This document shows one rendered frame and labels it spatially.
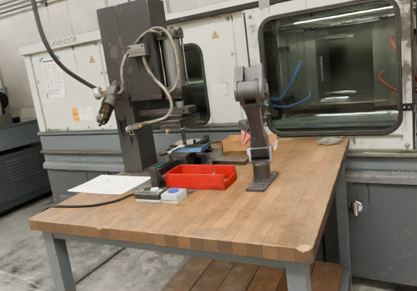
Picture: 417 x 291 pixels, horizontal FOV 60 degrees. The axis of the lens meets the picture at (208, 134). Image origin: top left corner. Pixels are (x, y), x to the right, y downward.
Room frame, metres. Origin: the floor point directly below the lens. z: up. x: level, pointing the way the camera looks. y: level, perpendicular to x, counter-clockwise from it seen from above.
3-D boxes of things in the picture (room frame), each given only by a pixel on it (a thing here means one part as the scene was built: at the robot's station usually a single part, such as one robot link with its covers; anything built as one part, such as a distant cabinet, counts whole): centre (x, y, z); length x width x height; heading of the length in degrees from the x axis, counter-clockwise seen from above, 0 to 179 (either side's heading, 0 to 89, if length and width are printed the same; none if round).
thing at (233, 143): (1.77, -0.20, 0.93); 0.25 x 0.13 x 0.08; 64
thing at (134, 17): (1.65, 0.22, 1.44); 0.17 x 0.13 x 0.42; 64
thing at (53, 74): (2.91, 1.16, 1.41); 0.25 x 0.01 x 0.33; 60
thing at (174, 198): (1.22, 0.15, 0.90); 0.07 x 0.07 x 0.06; 64
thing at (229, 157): (1.63, -0.11, 0.91); 0.17 x 0.16 x 0.02; 154
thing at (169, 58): (1.59, 0.11, 1.37); 0.11 x 0.09 x 0.30; 154
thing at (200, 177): (1.35, 0.05, 0.93); 0.25 x 0.12 x 0.06; 64
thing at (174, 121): (1.62, 0.18, 1.22); 0.26 x 0.18 x 0.30; 64
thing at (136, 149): (1.72, 0.35, 1.28); 0.14 x 0.12 x 0.75; 154
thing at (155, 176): (1.38, 0.22, 0.95); 0.06 x 0.03 x 0.09; 154
